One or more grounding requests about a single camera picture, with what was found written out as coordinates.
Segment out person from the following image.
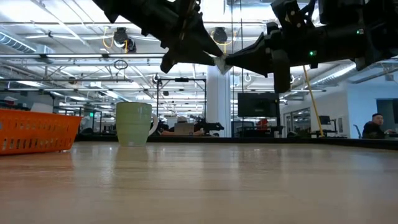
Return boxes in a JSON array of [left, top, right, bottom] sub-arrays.
[[160, 115, 205, 137], [361, 113, 396, 140]]

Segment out green white sweetener packet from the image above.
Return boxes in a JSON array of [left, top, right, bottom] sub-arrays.
[[213, 54, 233, 75]]

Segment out yellow hanging cord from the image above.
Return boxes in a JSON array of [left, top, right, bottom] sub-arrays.
[[302, 65, 326, 138]]

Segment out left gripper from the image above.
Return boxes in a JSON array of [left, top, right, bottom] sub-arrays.
[[136, 0, 224, 74]]

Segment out orange plastic basket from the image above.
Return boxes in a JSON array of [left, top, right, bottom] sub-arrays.
[[0, 108, 83, 156]]

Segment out grey laptop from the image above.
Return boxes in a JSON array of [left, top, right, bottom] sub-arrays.
[[174, 123, 195, 137]]

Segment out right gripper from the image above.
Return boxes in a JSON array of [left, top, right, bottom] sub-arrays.
[[225, 0, 358, 94]]

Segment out black ceiling cord reel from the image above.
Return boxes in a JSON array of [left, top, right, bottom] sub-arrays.
[[111, 27, 137, 54], [211, 26, 231, 46]]

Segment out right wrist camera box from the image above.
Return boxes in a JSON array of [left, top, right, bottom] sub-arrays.
[[318, 0, 368, 26]]

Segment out background black station frame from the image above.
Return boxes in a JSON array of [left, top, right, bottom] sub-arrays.
[[157, 77, 208, 125]]

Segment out green ceramic mug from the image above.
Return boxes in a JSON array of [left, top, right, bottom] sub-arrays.
[[115, 101, 159, 147]]

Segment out white box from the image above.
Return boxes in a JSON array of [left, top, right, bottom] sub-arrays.
[[30, 102, 54, 114]]

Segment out silver ventilation duct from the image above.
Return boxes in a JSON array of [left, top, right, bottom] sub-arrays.
[[0, 30, 38, 54], [320, 62, 357, 85]]

